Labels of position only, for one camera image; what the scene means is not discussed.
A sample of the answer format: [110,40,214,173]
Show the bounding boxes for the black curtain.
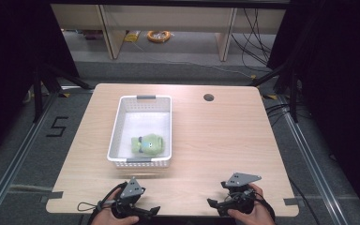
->
[0,0,81,163]
[266,0,360,217]

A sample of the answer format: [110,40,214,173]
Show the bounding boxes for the green fleece glove with face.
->
[130,133,166,158]

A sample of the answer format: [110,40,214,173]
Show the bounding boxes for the black floor cables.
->
[263,101,296,121]

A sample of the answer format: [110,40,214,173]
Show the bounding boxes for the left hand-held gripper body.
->
[111,176,147,219]

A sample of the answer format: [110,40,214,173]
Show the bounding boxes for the orange cable coil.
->
[146,29,173,44]

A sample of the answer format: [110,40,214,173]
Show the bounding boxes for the black metal stand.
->
[247,57,302,124]
[32,60,92,124]

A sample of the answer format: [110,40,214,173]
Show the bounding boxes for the grey tape strip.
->
[39,190,65,204]
[283,197,301,207]

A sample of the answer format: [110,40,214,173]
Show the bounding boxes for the person's right hand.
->
[227,183,277,225]

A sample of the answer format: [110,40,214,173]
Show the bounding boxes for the person's left hand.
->
[90,187,141,225]

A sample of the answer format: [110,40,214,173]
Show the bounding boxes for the bundle of black hanging cables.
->
[230,7,274,68]

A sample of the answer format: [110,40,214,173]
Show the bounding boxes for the white plastic basket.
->
[106,95,173,169]

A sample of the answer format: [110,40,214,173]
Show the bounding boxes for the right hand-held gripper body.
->
[220,172,263,218]

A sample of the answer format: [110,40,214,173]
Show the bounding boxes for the aluminium floor rail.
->
[276,95,350,225]
[0,85,92,221]

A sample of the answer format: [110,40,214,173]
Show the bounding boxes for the yellow packet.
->
[124,30,142,43]

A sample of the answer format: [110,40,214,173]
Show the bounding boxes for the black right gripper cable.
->
[252,190,277,221]

